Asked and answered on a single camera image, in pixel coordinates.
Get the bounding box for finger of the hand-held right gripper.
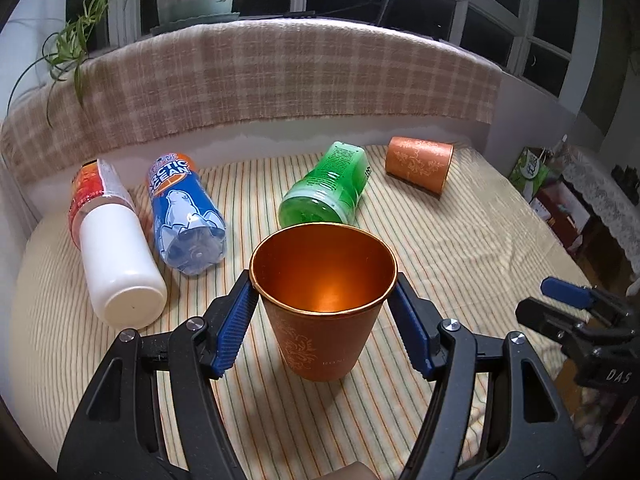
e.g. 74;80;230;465
541;276;632;328
515;297;598;361

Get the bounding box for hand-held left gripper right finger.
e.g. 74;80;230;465
389;270;587;480

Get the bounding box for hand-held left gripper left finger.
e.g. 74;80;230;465
57;270;261;480

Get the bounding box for orange patterned cup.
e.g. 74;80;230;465
384;136;455;195
249;224;399;384

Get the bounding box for striped yellow bed sheet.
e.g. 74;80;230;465
7;142;593;480

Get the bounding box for white lace cloth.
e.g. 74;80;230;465
559;144;640;247

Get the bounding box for green paper bag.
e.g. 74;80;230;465
508;146;555;197

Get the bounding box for blue label plastic bottle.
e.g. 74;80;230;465
146;152;229;277

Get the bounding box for white bottle with orange label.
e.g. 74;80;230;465
68;158;169;329

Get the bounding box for green plastic bottle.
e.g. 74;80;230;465
277;140;371;227

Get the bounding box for beige plaid blanket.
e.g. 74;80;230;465
0;19;504;175

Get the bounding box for spider plant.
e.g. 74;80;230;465
6;0;151;128

